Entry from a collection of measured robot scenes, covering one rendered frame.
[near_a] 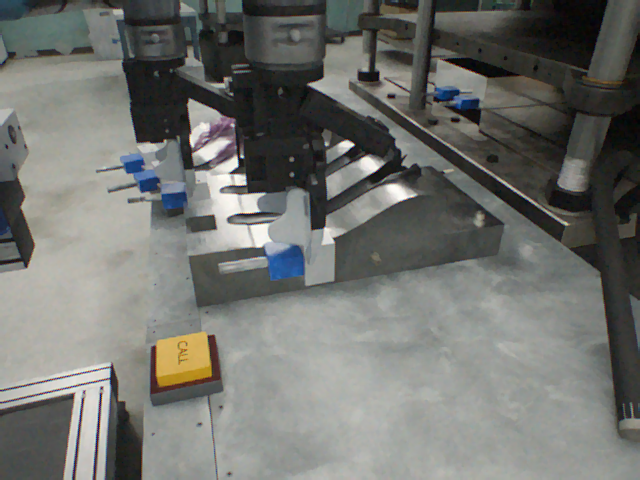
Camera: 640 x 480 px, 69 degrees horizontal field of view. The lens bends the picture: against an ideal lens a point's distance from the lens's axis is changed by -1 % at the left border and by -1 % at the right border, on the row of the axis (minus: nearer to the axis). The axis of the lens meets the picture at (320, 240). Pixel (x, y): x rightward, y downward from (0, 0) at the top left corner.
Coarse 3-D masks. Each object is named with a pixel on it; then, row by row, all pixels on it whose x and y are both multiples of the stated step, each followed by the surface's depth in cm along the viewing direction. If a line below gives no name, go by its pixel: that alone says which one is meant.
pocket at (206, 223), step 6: (198, 216) 73; (204, 216) 73; (210, 216) 73; (186, 222) 72; (192, 222) 73; (198, 222) 73; (204, 222) 73; (210, 222) 74; (216, 222) 72; (186, 228) 72; (192, 228) 73; (198, 228) 74; (204, 228) 74; (210, 228) 74; (216, 228) 74
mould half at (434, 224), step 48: (336, 192) 77; (384, 192) 71; (432, 192) 70; (192, 240) 66; (240, 240) 66; (336, 240) 69; (384, 240) 71; (432, 240) 74; (480, 240) 77; (240, 288) 68; (288, 288) 71
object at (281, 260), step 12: (324, 240) 54; (264, 252) 55; (276, 252) 54; (288, 252) 54; (300, 252) 54; (324, 252) 54; (228, 264) 53; (240, 264) 54; (252, 264) 54; (264, 264) 54; (276, 264) 53; (288, 264) 53; (300, 264) 54; (324, 264) 54; (276, 276) 54; (288, 276) 54; (312, 276) 55; (324, 276) 55
